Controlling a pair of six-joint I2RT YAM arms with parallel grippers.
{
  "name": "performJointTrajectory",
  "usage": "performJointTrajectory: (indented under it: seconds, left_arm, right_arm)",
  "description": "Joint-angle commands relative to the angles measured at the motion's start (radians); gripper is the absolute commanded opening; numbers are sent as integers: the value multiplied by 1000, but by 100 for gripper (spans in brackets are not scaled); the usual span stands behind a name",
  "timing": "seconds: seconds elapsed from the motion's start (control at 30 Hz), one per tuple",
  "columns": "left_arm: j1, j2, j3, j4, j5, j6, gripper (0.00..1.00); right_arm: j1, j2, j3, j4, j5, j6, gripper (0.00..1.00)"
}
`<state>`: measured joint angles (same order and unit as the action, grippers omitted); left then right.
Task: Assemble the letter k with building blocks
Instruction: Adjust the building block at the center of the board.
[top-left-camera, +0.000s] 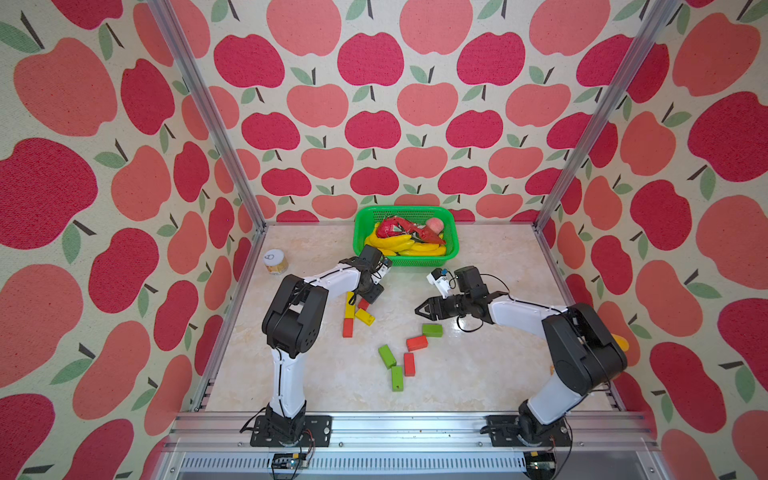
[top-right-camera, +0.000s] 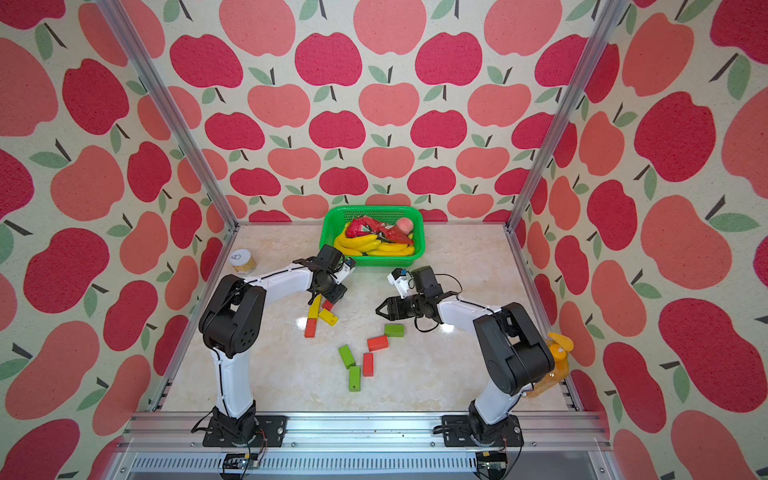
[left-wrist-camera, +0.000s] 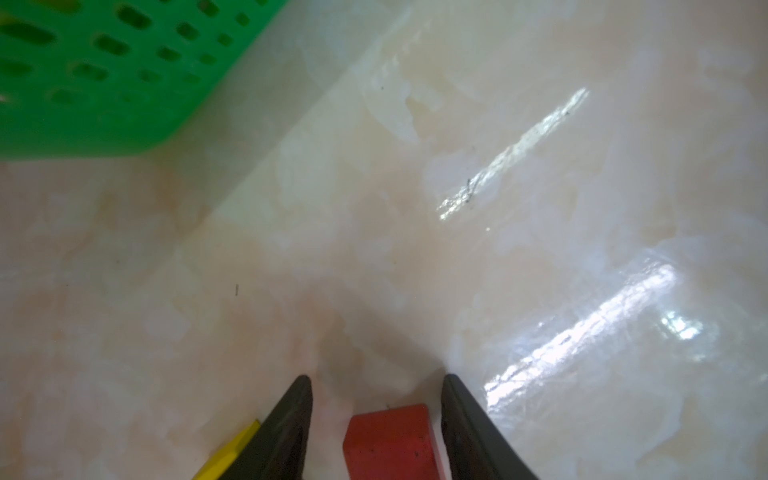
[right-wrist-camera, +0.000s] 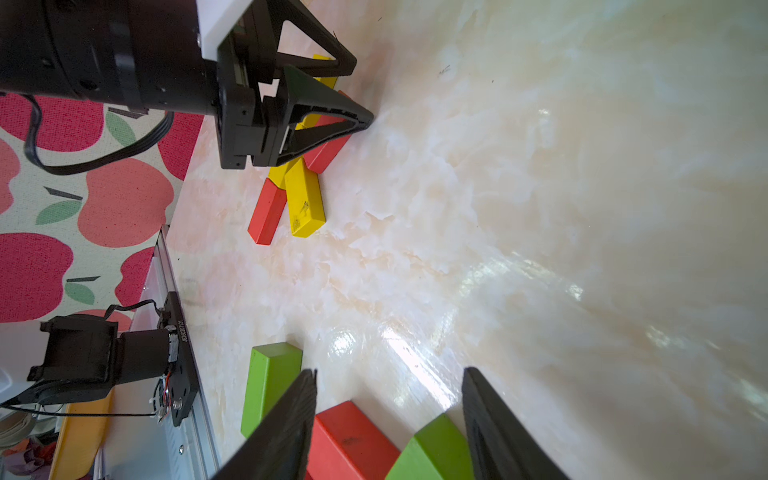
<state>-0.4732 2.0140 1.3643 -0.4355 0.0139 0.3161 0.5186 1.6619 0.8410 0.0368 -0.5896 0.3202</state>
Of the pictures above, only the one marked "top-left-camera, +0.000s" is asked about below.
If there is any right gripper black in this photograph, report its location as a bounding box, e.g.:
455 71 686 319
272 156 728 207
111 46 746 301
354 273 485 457
415 295 470 320

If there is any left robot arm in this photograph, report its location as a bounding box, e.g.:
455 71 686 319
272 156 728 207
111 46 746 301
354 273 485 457
262 246 392 445

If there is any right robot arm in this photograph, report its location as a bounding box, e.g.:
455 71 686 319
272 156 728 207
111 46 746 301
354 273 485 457
414 266 628 446

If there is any green block upper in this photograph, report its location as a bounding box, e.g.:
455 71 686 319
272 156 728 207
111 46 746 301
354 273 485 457
422 324 444 338

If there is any green block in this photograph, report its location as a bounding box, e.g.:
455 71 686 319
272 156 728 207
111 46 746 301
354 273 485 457
390 365 404 392
378 345 397 369
422 324 444 338

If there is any yellow banana bunch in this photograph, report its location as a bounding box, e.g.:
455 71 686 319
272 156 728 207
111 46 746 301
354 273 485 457
364 223 447 257

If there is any green block left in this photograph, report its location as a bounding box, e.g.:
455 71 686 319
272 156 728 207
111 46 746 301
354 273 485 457
378 345 397 369

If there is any red snack packet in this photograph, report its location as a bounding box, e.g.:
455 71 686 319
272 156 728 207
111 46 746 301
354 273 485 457
376 216 445 245

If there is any green block lower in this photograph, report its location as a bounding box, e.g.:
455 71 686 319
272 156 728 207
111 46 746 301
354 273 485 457
390 365 404 392

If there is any green plastic basket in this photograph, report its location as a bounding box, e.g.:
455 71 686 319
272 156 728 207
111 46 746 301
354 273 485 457
353 205 460 267

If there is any pink peach toy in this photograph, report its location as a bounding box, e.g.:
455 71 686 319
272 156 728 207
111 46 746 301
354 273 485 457
426 218 444 234

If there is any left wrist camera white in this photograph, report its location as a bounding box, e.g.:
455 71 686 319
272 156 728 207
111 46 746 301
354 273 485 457
371 262 392 284

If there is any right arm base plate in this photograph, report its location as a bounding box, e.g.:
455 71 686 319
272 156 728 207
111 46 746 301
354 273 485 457
480 414 573 449

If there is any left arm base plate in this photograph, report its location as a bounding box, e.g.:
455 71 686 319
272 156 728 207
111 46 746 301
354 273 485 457
249 415 333 448

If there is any aluminium front rail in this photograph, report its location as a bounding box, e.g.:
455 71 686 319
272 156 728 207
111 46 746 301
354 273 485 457
148 411 673 479

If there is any left aluminium post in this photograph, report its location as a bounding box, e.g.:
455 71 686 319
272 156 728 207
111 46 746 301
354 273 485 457
148 0 267 234

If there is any aluminium post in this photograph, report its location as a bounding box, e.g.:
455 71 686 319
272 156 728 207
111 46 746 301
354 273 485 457
533 0 678 234
148 0 267 234

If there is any right aluminium post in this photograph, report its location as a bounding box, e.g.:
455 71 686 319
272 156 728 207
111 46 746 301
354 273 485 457
533 0 678 234

